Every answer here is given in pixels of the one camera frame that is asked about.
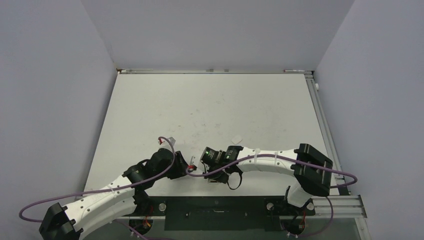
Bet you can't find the white battery cover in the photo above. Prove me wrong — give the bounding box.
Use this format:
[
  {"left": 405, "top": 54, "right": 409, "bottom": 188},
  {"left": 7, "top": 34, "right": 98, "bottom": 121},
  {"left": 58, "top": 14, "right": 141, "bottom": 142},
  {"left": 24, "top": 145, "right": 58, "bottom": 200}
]
[{"left": 231, "top": 135, "right": 243, "bottom": 145}]

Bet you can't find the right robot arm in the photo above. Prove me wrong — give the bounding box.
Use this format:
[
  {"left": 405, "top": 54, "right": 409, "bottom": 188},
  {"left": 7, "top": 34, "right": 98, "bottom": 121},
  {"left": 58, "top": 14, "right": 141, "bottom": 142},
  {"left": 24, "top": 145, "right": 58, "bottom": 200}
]
[{"left": 200, "top": 143, "right": 333, "bottom": 214}]

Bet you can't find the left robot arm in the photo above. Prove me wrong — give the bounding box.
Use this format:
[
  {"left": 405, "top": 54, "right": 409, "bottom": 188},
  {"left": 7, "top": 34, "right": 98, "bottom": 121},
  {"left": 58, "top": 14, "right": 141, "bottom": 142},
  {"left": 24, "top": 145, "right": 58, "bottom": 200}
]
[{"left": 39, "top": 148, "right": 189, "bottom": 240}]

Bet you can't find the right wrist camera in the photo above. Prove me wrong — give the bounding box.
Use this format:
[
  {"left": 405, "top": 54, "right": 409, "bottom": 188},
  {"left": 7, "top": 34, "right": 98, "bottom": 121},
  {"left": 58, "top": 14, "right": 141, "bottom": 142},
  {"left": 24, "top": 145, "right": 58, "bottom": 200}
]
[{"left": 188, "top": 155, "right": 205, "bottom": 173}]

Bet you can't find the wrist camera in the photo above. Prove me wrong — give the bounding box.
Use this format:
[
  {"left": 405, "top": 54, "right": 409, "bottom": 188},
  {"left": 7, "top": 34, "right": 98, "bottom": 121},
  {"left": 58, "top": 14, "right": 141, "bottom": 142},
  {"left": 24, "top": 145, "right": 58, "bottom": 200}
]
[
  {"left": 158, "top": 136, "right": 176, "bottom": 148},
  {"left": 188, "top": 155, "right": 205, "bottom": 173}
]

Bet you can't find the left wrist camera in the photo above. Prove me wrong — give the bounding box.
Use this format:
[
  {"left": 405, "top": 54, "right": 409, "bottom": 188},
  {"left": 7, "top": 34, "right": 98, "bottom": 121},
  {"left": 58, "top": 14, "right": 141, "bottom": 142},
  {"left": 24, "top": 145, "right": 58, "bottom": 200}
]
[{"left": 158, "top": 136, "right": 176, "bottom": 148}]

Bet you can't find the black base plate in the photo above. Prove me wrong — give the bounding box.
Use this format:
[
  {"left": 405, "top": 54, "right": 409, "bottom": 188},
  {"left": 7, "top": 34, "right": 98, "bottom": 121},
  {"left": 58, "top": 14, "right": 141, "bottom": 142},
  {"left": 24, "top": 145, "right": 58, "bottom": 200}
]
[{"left": 129, "top": 195, "right": 316, "bottom": 232}]

